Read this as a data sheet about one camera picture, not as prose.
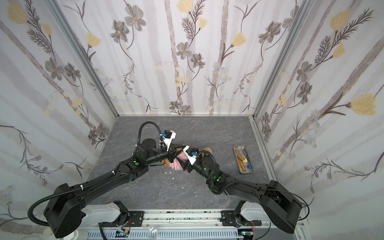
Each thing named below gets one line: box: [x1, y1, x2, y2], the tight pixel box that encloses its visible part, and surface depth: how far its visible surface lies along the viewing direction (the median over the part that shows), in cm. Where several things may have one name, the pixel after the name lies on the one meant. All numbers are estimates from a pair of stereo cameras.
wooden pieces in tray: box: [235, 147, 248, 172], surface depth 96 cm
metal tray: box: [233, 144, 254, 174], surface depth 97 cm
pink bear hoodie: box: [170, 151, 189, 171], surface depth 75 cm
